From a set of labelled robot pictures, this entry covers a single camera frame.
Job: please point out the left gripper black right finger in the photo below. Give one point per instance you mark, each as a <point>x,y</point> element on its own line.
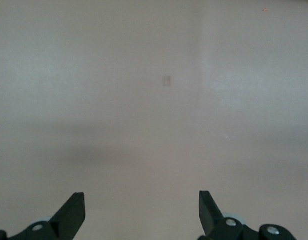
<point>210,217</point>

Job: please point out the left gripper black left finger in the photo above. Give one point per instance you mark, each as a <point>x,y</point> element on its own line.
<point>71,215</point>

